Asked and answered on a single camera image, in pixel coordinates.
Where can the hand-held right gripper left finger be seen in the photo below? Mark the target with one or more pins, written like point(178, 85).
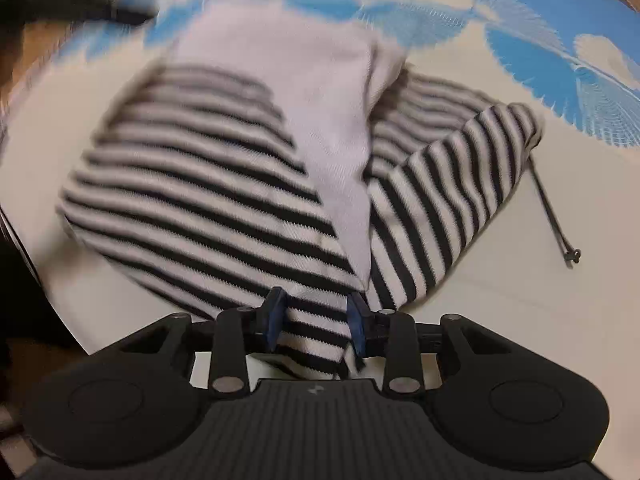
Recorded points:
point(274, 321)

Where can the black white striped small garment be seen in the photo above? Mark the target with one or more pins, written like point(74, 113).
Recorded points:
point(200, 175)

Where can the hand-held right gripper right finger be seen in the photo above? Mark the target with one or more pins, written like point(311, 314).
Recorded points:
point(356, 326)

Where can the blue white patterned mat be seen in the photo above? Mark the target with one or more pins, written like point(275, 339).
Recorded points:
point(530, 60)

